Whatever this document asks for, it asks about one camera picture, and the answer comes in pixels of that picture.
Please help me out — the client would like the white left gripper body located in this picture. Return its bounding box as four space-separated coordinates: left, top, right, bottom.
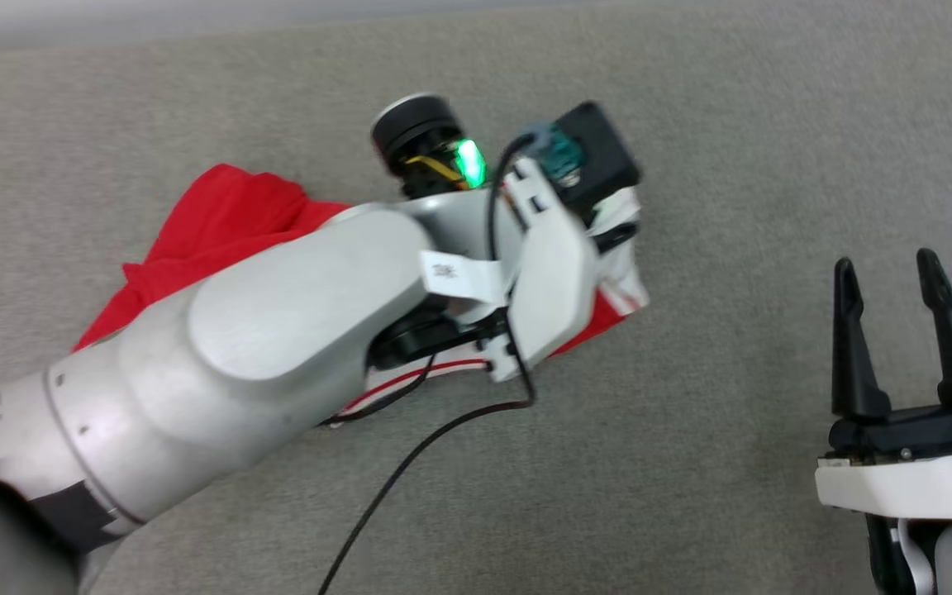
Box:
371 95 601 383

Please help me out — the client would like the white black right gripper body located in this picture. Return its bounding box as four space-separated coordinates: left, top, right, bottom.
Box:
815 401 952 519

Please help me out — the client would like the red and white basketball jersey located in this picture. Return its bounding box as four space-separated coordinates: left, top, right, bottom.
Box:
71 163 650 426

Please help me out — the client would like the grey fabric sofa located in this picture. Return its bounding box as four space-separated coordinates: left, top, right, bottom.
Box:
0 0 952 595

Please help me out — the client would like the white cable label tag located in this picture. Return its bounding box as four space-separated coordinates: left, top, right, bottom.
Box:
420 250 503 302

